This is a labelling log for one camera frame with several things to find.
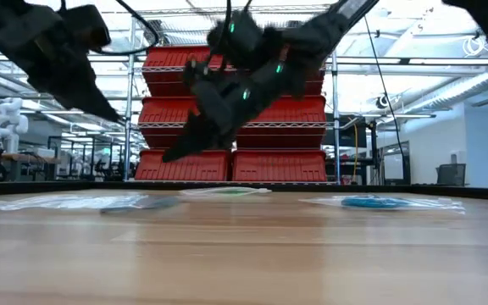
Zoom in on grey round fixture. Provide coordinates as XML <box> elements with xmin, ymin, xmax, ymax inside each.
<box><xmin>143</xmin><ymin>19</ymin><xmax>169</xmax><ymax>46</ymax></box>

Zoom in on red plastic storage bin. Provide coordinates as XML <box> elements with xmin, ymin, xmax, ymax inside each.
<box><xmin>135</xmin><ymin>148</ymin><xmax>232</xmax><ymax>182</ymax></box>
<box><xmin>269</xmin><ymin>42</ymin><xmax>327</xmax><ymax>97</ymax></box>
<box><xmin>232</xmin><ymin>150</ymin><xmax>328</xmax><ymax>182</ymax></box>
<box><xmin>233</xmin><ymin>95</ymin><xmax>328</xmax><ymax>150</ymax></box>
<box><xmin>142</xmin><ymin>45</ymin><xmax>235</xmax><ymax>97</ymax></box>
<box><xmin>138</xmin><ymin>97</ymin><xmax>232</xmax><ymax>149</ymax></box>

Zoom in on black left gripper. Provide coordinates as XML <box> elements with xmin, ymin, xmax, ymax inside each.
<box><xmin>16</xmin><ymin>22</ymin><xmax>125</xmax><ymax>125</ymax></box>

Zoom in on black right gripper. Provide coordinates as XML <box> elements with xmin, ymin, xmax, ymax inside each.
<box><xmin>160</xmin><ymin>58</ymin><xmax>240</xmax><ymax>164</ymax></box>

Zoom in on grey office chair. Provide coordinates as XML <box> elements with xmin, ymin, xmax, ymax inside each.
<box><xmin>435</xmin><ymin>163</ymin><xmax>467</xmax><ymax>187</ymax></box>

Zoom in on yellow hanging cable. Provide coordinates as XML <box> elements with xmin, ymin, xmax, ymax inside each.
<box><xmin>352</xmin><ymin>122</ymin><xmax>360</xmax><ymax>184</ymax></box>

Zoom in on black hanging cable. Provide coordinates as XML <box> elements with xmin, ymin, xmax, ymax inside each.
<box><xmin>363</xmin><ymin>16</ymin><xmax>407</xmax><ymax>163</ymax></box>

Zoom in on black monitor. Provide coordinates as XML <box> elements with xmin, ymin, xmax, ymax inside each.
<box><xmin>323</xmin><ymin>113</ymin><xmax>368</xmax><ymax>149</ymax></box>

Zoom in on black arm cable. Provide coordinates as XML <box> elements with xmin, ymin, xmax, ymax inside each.
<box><xmin>222</xmin><ymin>0</ymin><xmax>254</xmax><ymax>26</ymax></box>
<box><xmin>98</xmin><ymin>0</ymin><xmax>160</xmax><ymax>56</ymax></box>

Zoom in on black aluminium table frame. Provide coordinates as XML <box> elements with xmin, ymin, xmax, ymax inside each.
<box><xmin>0</xmin><ymin>180</ymin><xmax>488</xmax><ymax>202</ymax></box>

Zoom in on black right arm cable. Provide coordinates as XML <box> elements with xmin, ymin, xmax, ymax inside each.
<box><xmin>222</xmin><ymin>0</ymin><xmax>254</xmax><ymax>26</ymax></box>

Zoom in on chrome wire shelf rack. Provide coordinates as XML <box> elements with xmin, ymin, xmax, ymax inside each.
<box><xmin>123</xmin><ymin>4</ymin><xmax>342</xmax><ymax>186</ymax></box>

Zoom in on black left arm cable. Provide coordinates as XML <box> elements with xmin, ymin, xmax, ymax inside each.
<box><xmin>98</xmin><ymin>0</ymin><xmax>160</xmax><ymax>56</ymax></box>

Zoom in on wooden workbench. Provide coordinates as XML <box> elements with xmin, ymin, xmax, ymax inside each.
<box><xmin>0</xmin><ymin>148</ymin><xmax>62</xmax><ymax>182</ymax></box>

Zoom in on clear plastic zip bag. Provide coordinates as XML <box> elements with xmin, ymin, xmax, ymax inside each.
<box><xmin>179</xmin><ymin>186</ymin><xmax>273</xmax><ymax>197</ymax></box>
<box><xmin>0</xmin><ymin>192</ymin><xmax>183</xmax><ymax>214</ymax></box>
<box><xmin>297</xmin><ymin>193</ymin><xmax>467</xmax><ymax>214</ymax></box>

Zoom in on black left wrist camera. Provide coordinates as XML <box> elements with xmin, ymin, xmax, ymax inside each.
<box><xmin>58</xmin><ymin>3</ymin><xmax>113</xmax><ymax>51</ymax></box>

